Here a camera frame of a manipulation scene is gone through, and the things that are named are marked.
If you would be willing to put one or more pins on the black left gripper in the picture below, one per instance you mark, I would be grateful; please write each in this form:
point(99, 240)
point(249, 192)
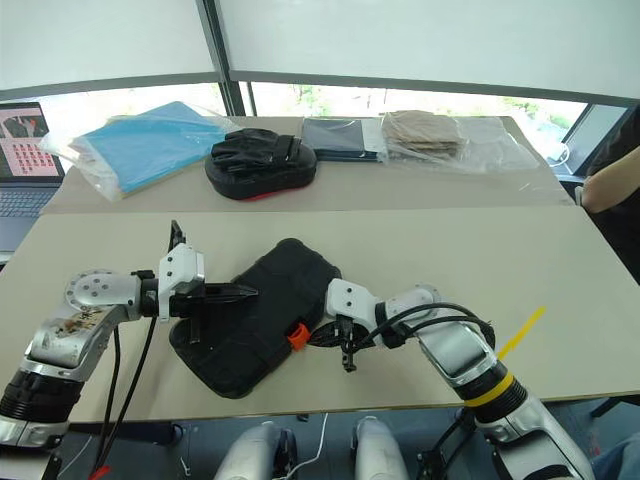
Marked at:
point(186, 300)

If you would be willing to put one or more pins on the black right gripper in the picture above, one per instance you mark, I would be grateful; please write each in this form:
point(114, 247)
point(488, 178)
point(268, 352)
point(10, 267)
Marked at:
point(348, 352)

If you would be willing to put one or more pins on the black tool case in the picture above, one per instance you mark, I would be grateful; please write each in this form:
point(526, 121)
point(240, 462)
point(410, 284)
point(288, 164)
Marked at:
point(260, 320)

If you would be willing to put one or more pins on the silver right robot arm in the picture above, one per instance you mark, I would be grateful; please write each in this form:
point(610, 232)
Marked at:
point(450, 345)

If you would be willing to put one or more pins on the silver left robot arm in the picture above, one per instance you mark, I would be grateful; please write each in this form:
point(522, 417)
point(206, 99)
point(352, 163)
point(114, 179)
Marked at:
point(95, 292)

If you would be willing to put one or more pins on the person's bare forearm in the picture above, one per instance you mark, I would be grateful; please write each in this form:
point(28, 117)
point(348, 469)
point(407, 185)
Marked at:
point(607, 190)

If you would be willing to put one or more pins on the orange case latch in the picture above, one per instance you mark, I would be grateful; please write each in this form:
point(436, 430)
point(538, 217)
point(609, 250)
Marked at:
point(299, 336)

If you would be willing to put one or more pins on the silver rounded robot leg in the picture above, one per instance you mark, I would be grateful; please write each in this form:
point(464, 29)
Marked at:
point(250, 452)
point(380, 450)

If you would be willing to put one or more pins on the black boxing focus pad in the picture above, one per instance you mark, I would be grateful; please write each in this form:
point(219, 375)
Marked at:
point(260, 170)

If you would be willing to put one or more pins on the black metal stand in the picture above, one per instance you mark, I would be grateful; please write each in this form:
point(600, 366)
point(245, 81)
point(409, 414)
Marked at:
point(445, 445)

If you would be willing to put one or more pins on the blue sheet stack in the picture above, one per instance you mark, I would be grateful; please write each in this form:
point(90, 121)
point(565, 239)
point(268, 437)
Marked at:
point(150, 145)

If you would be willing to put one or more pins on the dark blue folded cloth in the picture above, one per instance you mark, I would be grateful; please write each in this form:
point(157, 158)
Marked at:
point(332, 135)

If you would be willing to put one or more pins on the yellow tape strip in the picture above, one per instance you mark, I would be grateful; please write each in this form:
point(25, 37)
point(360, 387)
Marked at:
point(522, 330)

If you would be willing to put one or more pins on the blue cloth in plastic bag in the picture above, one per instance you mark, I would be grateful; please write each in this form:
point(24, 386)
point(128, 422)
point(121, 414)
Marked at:
point(65, 150)

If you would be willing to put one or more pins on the beige folded cloth stack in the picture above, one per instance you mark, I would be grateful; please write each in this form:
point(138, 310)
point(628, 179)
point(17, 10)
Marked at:
point(420, 132)

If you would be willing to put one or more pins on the grey laptop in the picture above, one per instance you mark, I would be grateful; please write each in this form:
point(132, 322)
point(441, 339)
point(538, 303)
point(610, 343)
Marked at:
point(25, 200)

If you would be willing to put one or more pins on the clear plastic bag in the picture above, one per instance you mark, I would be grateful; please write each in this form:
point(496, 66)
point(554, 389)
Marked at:
point(495, 145)

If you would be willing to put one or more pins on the white window blind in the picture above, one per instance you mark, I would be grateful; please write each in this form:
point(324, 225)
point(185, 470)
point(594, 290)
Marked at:
point(425, 35)
point(100, 35)

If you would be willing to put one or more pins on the person in black shirt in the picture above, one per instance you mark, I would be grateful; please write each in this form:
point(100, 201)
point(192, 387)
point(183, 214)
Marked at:
point(625, 240)

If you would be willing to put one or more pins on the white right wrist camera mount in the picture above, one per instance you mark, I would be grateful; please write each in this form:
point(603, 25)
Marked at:
point(350, 297)

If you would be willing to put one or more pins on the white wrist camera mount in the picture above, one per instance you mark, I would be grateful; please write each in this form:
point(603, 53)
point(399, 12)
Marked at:
point(177, 265)
point(350, 297)

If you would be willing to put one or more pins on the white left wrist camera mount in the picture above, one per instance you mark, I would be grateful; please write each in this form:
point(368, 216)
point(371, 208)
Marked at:
point(177, 265)

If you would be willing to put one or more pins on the dark window frame post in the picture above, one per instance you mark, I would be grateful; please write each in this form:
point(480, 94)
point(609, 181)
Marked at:
point(225, 50)

